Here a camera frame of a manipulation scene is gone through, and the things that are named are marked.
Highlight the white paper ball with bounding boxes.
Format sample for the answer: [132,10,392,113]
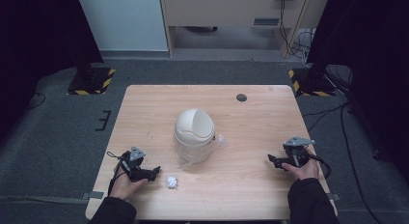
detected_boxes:
[165,175,179,190]

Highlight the hand-held gripper cable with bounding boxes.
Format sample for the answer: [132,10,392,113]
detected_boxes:
[308,153,333,181]
[106,150,130,197]

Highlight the right hand-held gripper cable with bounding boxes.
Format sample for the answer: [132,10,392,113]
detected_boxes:
[308,153,333,181]

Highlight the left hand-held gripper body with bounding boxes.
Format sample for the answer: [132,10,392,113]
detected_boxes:
[119,146,156,183]

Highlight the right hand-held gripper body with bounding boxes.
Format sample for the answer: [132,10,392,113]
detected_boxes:
[282,135,316,169]

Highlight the left hand-held gripper cable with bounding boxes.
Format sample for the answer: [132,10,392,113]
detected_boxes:
[106,150,130,197]

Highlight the white cabinet panel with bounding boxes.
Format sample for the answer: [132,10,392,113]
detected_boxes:
[75,0,170,52]

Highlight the black curtain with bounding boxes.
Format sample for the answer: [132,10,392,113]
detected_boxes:
[306,0,409,183]
[0,0,104,145]

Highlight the person's right hand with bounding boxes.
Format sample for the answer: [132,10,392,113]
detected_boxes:
[281,148,320,182]

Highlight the black hazard-striped stand base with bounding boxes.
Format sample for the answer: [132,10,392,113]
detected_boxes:
[66,66,117,96]
[287,67,338,98]

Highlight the light wooden desk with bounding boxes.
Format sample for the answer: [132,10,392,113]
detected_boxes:
[159,0,332,60]

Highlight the black floor cable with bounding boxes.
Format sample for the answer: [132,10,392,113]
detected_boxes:
[24,91,47,111]
[301,100,384,224]

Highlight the person's left hand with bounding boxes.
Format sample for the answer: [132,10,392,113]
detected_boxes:
[108,164,150,203]

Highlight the white domed trash bin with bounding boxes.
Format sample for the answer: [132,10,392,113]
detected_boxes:
[173,108,216,165]

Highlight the clear plastic bin liner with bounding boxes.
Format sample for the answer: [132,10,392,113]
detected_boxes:
[177,133,230,170]

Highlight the black hanging power cables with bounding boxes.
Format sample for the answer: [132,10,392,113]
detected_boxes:
[277,0,316,60]

